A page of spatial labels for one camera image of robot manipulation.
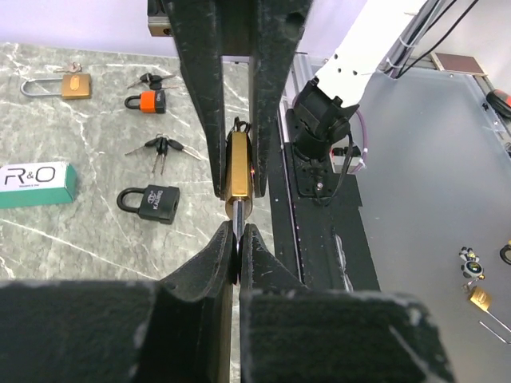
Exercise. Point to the small robot figurine keychain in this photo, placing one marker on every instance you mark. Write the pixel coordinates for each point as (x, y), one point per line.
(471, 267)

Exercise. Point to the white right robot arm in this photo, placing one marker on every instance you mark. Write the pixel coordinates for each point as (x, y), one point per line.
(348, 70)

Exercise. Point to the large brass padlock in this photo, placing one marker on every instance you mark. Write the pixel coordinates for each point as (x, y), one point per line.
(73, 84)

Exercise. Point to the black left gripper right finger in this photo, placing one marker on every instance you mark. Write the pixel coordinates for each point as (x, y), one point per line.
(290, 333)

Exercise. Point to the green white toothpaste box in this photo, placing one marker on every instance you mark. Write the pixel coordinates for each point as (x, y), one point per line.
(37, 184)

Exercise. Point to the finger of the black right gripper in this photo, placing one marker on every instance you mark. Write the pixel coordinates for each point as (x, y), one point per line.
(195, 26)
(276, 29)

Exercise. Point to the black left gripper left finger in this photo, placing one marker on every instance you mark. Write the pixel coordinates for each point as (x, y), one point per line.
(176, 329)

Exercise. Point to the orange black padlock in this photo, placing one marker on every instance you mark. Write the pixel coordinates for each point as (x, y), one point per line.
(149, 102)

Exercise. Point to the black padlock key bunch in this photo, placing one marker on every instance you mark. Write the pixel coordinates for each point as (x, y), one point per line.
(162, 143)

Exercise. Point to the brass padlock on floor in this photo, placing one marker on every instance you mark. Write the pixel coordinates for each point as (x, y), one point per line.
(483, 300)

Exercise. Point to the black Kaijing padlock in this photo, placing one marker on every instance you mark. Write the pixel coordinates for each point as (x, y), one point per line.
(158, 203)

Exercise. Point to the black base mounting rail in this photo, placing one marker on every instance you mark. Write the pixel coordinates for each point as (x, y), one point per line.
(316, 221)

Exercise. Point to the orange padlock key bunch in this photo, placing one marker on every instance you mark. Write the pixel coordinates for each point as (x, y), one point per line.
(153, 81)

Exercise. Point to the small brass padlock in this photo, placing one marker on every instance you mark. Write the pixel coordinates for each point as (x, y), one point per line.
(239, 185)

